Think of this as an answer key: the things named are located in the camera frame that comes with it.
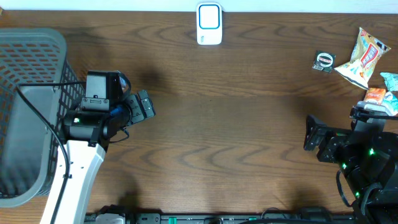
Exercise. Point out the white barcode scanner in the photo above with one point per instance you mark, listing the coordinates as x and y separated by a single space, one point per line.
209 23

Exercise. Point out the mint green pack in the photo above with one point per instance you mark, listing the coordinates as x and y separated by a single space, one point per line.
390 80

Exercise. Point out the yellow snack bag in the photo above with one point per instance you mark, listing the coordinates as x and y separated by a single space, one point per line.
364 57

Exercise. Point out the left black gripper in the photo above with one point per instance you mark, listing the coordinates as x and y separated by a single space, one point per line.
137 102

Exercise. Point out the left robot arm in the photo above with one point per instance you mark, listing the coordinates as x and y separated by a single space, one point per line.
107 107

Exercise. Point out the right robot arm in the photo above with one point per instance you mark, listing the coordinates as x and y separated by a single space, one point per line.
367 158

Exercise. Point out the grey plastic shopping basket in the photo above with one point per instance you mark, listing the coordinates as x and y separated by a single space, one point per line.
35 61

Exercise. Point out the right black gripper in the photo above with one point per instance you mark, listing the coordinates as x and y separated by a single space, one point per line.
325 150

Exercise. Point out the teal small carton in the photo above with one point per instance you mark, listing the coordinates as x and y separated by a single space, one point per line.
390 102

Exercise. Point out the round tape roll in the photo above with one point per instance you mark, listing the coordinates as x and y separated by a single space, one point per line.
324 61

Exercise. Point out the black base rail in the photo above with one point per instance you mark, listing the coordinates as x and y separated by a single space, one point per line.
270 217

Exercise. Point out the orange small carton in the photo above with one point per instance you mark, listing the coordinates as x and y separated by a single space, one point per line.
375 95

